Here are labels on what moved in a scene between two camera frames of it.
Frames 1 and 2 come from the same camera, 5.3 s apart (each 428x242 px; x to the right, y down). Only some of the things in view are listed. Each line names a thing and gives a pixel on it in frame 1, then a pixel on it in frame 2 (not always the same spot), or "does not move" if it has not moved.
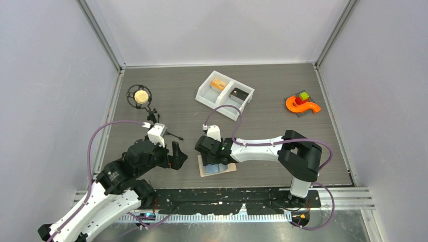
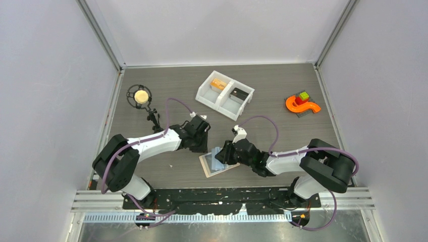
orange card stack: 218,83 does not move
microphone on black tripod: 141,96 does not move
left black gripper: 176,161 -> 203,148
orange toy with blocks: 296,104 does not move
